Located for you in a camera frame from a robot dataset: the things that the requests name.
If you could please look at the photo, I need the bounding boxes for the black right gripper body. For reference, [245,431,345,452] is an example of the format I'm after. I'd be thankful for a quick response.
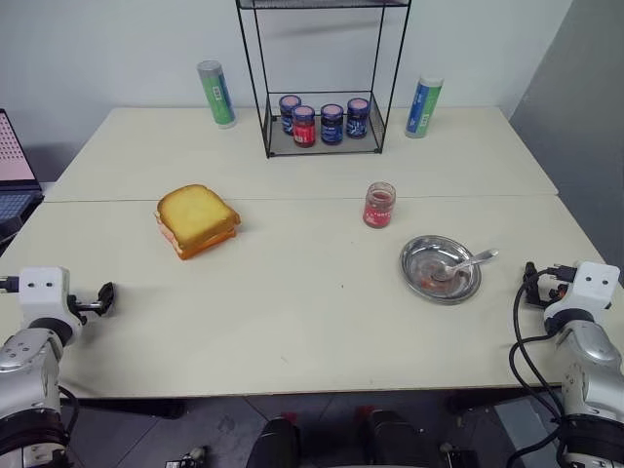
[529,280,569,310]

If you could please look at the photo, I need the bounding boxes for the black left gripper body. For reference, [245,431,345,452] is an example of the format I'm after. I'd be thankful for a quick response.
[66,291,103,323]

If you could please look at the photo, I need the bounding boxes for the metal spoon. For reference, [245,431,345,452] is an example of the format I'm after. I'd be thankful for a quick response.
[431,249,500,284]

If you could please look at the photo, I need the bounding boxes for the toast sandwich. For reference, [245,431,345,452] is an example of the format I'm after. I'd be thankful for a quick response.
[156,183,241,248]

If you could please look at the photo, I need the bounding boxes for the pale pink bread slice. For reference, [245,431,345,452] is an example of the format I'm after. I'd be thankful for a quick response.
[155,214,189,258]

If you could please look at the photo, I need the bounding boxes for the open red label jam jar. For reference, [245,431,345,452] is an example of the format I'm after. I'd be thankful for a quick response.
[363,180,397,228]

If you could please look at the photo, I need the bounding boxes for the red label lidded jam jar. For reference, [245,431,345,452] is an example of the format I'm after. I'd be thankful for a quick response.
[291,104,317,149]

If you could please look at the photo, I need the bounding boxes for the blue label jam jar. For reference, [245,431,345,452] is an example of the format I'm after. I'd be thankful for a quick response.
[278,94,302,137]
[345,97,370,140]
[320,103,344,146]

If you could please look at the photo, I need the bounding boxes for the round metal plate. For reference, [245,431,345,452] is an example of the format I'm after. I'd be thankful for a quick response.
[399,234,483,306]

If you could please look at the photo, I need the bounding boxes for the laptop with pink screen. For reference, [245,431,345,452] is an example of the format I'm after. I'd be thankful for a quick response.
[0,109,45,254]

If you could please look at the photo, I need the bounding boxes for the dark rounded shape red top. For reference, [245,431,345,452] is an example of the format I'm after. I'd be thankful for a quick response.
[358,407,419,468]
[248,412,302,468]

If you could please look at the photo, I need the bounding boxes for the green blue label cylinder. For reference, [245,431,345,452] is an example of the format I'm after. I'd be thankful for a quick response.
[196,59,239,131]
[405,74,445,140]

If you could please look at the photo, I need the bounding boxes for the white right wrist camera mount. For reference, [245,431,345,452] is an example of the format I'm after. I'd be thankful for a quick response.
[543,260,623,323]

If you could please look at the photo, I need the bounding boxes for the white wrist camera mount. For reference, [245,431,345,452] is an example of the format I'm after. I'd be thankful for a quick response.
[543,260,623,323]
[18,266,82,326]

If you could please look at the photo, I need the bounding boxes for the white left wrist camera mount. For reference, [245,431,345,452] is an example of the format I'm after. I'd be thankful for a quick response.
[18,266,82,326]

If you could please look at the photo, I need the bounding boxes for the black wire shelf rack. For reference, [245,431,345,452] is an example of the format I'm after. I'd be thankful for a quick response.
[235,0,413,160]

